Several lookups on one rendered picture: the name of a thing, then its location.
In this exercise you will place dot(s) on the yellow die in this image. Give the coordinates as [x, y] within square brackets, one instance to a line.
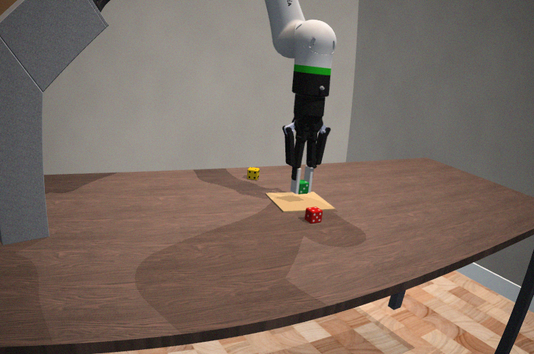
[253, 173]

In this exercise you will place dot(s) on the green die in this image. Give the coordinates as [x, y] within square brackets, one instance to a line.
[303, 188]

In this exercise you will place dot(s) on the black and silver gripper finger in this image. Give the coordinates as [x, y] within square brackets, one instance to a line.
[314, 152]
[294, 156]

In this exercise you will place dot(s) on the red die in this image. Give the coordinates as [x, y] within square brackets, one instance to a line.
[313, 215]

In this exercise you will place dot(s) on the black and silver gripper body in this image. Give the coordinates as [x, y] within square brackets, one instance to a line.
[311, 107]

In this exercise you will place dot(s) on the tan flat mat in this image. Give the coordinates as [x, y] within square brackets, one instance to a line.
[288, 202]

